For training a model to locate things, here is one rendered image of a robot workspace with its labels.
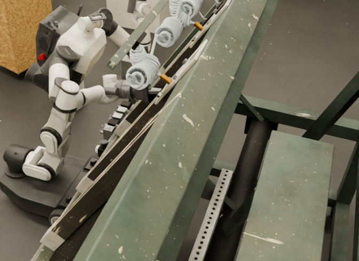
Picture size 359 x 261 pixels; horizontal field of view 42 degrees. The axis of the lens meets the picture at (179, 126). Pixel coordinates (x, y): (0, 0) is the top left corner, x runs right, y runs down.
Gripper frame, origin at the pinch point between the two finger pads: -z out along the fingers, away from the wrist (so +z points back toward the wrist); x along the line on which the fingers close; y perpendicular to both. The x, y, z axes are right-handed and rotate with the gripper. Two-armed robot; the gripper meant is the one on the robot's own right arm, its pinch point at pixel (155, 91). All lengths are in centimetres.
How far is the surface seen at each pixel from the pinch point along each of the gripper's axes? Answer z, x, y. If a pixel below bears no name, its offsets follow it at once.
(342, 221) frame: -83, -129, 52
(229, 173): -35, -33, -14
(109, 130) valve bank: 45, -42, 19
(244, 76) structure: -51, 30, -32
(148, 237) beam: -57, 54, -120
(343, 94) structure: -82, 18, -23
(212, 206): -33, -32, -35
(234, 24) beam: -54, 56, -49
